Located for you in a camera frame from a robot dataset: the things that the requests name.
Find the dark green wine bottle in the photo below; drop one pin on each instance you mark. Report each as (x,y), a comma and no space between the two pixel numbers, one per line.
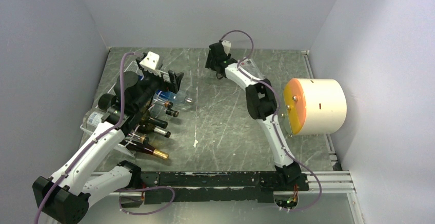
(112,113)

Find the small dark capped bottle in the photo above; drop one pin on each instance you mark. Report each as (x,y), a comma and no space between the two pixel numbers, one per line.
(173,113)

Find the aluminium frame rail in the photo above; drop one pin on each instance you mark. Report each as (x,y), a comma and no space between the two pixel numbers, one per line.
(319,182)

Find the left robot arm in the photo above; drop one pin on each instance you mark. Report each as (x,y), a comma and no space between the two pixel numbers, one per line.
(69,192)

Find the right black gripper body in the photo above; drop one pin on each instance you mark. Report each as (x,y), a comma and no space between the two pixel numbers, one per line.
(211,63)

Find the gold foil wine bottle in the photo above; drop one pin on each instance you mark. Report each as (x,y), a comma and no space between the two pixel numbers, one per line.
(147,149)

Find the blue clear bottle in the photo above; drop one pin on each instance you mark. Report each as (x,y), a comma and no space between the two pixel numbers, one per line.
(173,96)

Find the clear amber liquor bottle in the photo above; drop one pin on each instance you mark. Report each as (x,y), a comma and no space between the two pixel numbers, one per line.
(158,103)

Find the white wire wine rack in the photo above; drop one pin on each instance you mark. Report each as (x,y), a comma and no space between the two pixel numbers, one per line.
(132,136)

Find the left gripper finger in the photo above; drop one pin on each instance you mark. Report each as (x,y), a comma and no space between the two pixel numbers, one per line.
(140,64)
(175,81)

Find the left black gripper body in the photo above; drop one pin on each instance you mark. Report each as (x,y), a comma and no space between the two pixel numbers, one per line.
(152,82)

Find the clear bottle white label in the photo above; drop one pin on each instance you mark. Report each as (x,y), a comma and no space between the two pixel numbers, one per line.
(91,120)

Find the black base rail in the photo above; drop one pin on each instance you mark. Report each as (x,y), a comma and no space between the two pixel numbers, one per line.
(261,186)

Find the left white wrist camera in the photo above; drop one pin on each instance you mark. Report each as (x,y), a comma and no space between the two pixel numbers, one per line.
(153,62)

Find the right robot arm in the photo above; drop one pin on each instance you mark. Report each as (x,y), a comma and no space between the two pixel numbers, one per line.
(262,106)

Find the white cylinder orange face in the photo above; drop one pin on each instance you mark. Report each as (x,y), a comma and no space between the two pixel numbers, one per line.
(313,106)

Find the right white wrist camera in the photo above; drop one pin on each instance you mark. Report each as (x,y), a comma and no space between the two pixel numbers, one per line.
(227,46)

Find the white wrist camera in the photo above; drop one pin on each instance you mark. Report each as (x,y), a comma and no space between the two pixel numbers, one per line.
(227,46)
(153,62)

